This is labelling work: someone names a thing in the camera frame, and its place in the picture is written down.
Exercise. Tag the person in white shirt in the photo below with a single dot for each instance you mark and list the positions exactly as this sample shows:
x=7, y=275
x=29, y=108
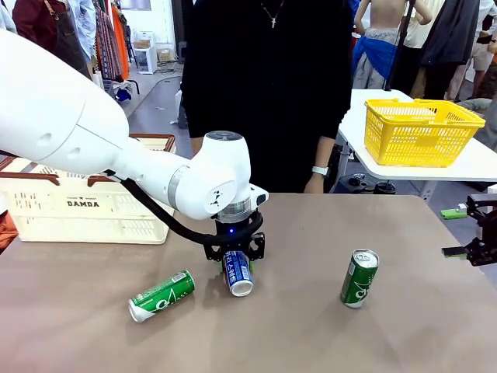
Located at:
x=487, y=35

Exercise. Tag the cardboard box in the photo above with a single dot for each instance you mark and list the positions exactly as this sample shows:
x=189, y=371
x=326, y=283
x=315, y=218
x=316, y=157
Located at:
x=165, y=55

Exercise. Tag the green soda can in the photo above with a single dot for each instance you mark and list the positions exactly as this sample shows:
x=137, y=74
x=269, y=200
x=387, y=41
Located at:
x=359, y=283
x=163, y=297

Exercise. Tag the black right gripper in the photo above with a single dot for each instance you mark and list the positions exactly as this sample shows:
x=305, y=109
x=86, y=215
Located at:
x=491, y=227

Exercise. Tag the patterned hanging dress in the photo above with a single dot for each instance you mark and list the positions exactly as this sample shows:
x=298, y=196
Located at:
x=105, y=42

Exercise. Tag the person in maroon shirt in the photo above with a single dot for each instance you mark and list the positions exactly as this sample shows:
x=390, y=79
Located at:
x=42, y=27

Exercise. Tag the blue Pocari Sweat can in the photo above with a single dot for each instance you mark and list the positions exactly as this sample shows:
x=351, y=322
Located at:
x=237, y=272

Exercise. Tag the black caster base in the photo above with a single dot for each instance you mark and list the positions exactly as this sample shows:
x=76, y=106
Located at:
x=372, y=187

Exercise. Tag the black stand pole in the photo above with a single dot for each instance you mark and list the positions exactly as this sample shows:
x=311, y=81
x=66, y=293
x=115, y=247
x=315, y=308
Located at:
x=400, y=39

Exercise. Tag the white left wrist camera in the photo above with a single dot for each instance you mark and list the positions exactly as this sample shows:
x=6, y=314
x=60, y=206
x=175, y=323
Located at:
x=261, y=196

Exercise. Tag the white wristwatch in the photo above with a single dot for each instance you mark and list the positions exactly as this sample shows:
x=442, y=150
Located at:
x=320, y=170

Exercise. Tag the small white cabinet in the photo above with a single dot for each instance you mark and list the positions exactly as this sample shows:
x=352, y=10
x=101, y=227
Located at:
x=145, y=54

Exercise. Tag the cream plastic shopping basket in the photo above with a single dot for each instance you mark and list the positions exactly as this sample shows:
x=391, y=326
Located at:
x=77, y=221

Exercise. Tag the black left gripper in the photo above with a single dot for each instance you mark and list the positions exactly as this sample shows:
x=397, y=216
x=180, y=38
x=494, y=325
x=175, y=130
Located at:
x=233, y=231

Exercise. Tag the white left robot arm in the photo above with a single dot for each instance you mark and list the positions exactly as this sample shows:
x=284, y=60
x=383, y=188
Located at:
x=58, y=116

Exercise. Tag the person black sweater torso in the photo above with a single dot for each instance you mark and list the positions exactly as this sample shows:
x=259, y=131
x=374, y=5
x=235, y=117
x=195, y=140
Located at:
x=264, y=97

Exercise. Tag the person left hand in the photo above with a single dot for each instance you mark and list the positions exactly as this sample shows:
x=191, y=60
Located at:
x=314, y=184

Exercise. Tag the orange hanging garment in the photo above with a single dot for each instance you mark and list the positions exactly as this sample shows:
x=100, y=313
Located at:
x=121, y=42

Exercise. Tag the yellow plastic basket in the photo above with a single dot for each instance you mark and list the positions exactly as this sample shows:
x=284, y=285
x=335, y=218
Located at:
x=411, y=136

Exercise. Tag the dark hanging coat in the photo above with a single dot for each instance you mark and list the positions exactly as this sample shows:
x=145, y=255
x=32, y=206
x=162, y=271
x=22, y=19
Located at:
x=446, y=39

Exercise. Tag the white side table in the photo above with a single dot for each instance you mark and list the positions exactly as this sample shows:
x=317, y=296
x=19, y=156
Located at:
x=427, y=173

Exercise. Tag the person left forearm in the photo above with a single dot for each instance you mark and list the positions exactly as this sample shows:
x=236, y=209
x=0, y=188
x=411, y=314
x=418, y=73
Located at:
x=325, y=151

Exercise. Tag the light blue hanging shirt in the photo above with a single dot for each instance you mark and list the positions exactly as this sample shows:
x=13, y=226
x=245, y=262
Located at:
x=83, y=23

